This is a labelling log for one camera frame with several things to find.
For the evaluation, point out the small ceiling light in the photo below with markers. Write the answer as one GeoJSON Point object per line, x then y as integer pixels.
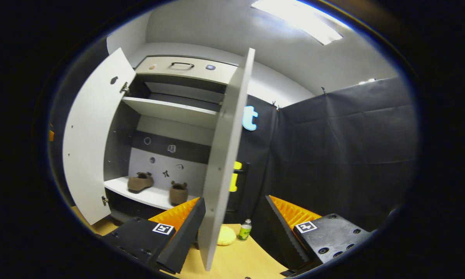
{"type": "Point", "coordinates": [367, 81]}

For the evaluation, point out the grey white shoe cabinet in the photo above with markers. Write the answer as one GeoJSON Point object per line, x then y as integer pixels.
{"type": "Point", "coordinates": [170, 112]}

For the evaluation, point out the beige cabinet drawer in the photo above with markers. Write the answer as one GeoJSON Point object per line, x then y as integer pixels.
{"type": "Point", "coordinates": [190, 73]}

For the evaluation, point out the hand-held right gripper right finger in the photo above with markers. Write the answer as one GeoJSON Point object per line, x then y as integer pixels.
{"type": "Point", "coordinates": [281, 232]}

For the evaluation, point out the long ceiling light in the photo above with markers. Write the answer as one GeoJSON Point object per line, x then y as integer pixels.
{"type": "Point", "coordinates": [302, 19]}

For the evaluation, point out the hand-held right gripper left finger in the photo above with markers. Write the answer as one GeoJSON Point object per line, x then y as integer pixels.
{"type": "Point", "coordinates": [184, 228]}

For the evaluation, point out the black backdrop cloth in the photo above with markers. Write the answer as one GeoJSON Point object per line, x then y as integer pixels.
{"type": "Point", "coordinates": [333, 155]}

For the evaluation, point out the brown shoe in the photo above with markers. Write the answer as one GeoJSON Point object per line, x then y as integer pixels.
{"type": "Point", "coordinates": [139, 183]}
{"type": "Point", "coordinates": [178, 193]}

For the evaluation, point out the green bottle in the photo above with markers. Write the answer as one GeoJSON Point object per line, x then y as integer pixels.
{"type": "Point", "coordinates": [244, 231]}

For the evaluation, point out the white shoe cabinet door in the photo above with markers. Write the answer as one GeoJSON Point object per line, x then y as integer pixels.
{"type": "Point", "coordinates": [89, 147]}
{"type": "Point", "coordinates": [223, 174]}

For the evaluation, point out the yellow sponge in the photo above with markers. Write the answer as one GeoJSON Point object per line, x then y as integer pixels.
{"type": "Point", "coordinates": [226, 236]}

